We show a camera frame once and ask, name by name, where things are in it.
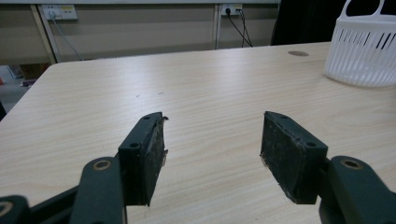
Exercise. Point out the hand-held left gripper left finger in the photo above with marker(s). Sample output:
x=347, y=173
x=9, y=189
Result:
x=141, y=161

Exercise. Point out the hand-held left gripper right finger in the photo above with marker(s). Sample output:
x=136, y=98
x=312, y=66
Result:
x=291, y=161

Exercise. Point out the grey round desk cap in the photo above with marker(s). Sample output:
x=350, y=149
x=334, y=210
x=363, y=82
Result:
x=298, y=53

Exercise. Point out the white plastic basket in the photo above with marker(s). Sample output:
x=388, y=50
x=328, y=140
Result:
x=362, y=53

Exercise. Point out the white wall socket with plugs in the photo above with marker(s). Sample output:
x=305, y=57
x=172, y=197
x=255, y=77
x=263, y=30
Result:
x=232, y=8

